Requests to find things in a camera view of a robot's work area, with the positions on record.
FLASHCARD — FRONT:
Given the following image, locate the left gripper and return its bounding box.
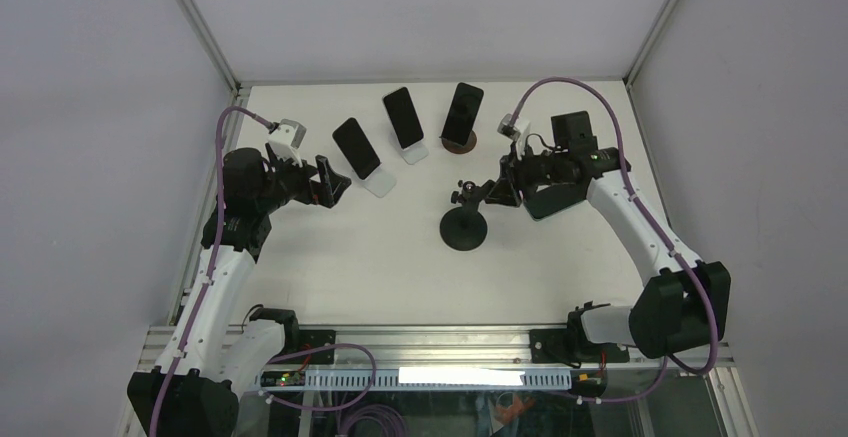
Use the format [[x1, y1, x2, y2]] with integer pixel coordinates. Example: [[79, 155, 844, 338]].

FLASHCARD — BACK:
[[255, 148, 348, 213]]

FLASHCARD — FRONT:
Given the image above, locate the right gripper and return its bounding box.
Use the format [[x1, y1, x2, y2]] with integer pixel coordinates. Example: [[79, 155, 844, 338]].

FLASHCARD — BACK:
[[484, 141, 568, 208]]

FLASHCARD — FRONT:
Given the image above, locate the black phone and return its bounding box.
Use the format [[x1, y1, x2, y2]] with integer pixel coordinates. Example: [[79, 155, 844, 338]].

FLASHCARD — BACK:
[[440, 82, 484, 146], [382, 87, 424, 149], [332, 117, 381, 180], [524, 185, 587, 221]]

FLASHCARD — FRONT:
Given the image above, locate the black tall clamp stand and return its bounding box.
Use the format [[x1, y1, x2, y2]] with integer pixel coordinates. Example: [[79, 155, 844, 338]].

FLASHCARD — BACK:
[[439, 180, 495, 251]]

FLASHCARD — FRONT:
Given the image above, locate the wooden base phone stand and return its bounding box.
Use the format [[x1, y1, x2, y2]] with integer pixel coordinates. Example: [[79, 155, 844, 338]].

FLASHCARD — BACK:
[[441, 130, 478, 155]]

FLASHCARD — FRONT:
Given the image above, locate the white folding phone stand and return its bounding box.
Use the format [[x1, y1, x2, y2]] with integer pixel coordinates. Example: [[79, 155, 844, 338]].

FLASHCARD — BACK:
[[400, 141, 429, 165]]

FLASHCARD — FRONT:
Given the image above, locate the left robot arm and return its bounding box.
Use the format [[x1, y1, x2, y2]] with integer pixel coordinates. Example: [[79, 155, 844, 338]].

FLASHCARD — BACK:
[[127, 145, 352, 436]]

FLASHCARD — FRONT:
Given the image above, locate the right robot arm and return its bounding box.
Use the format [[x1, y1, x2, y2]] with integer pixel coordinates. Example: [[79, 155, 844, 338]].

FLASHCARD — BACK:
[[485, 111, 731, 362]]

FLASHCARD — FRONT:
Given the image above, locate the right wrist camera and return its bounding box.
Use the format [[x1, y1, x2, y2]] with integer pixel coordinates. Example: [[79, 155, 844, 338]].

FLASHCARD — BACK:
[[497, 114, 531, 158]]

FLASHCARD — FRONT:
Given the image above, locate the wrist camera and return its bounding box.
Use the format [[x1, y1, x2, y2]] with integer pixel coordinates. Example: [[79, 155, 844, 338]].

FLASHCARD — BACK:
[[267, 119, 307, 167], [497, 114, 531, 158]]

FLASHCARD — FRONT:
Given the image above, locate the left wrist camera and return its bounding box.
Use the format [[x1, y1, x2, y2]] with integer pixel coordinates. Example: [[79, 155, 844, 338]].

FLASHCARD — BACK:
[[267, 119, 307, 167]]

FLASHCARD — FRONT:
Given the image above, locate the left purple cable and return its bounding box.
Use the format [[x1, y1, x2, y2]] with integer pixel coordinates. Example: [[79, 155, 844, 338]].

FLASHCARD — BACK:
[[148, 106, 409, 437]]

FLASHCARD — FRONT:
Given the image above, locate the purple cable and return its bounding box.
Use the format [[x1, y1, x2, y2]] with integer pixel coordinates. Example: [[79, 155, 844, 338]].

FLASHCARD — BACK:
[[148, 106, 409, 437], [510, 77, 720, 405]]

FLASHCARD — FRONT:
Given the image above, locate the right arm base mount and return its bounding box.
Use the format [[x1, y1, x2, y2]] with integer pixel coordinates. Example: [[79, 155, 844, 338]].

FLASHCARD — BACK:
[[528, 327, 630, 368]]

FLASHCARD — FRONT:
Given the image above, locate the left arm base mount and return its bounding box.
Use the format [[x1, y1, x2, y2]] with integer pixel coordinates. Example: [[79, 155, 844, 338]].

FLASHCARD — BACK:
[[273, 328, 337, 365]]

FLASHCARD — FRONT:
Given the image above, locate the aluminium frame rail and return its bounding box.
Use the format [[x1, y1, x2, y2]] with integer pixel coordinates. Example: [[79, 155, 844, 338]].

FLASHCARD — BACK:
[[138, 324, 709, 370]]

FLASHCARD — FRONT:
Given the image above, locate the white slotted cable duct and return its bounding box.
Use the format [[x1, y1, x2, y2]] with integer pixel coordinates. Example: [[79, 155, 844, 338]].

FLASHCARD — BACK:
[[160, 368, 572, 393]]

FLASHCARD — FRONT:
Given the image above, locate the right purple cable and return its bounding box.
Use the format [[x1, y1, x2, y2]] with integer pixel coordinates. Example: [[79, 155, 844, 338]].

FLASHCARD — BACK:
[[510, 77, 720, 405]]

